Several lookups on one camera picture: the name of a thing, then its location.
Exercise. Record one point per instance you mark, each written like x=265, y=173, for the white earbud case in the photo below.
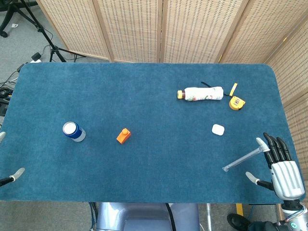
x=218, y=130

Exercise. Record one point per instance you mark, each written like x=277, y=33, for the blue carpet table mat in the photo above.
x=149, y=108

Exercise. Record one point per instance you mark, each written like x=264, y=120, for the black office chair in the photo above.
x=9, y=14

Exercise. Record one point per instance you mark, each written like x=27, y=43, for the wicker folding screen panel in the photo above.
x=199, y=29
x=262, y=29
x=132, y=29
x=294, y=62
x=298, y=134
x=79, y=26

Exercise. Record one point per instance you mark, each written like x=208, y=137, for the black power adapter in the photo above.
x=36, y=56

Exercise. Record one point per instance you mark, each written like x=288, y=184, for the silver table leg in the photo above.
x=209, y=216

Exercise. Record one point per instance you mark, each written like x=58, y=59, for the clear plastic tube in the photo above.
x=243, y=160

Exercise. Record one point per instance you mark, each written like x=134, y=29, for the black caster wheel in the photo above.
x=237, y=221

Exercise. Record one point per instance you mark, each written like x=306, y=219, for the black tripod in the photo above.
x=44, y=36

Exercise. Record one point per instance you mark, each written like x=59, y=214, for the blue and silver soda can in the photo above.
x=74, y=133

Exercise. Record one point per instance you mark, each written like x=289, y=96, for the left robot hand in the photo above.
x=16, y=173

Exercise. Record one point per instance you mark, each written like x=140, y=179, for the grey blue robot torso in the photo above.
x=144, y=216

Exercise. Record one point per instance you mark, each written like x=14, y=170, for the white label bottle yellow cap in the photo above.
x=204, y=93

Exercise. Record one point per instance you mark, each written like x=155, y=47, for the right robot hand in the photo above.
x=286, y=178

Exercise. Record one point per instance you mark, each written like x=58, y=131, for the yellow tape measure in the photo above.
x=237, y=103

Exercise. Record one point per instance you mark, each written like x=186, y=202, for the orange block with knob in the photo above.
x=123, y=137

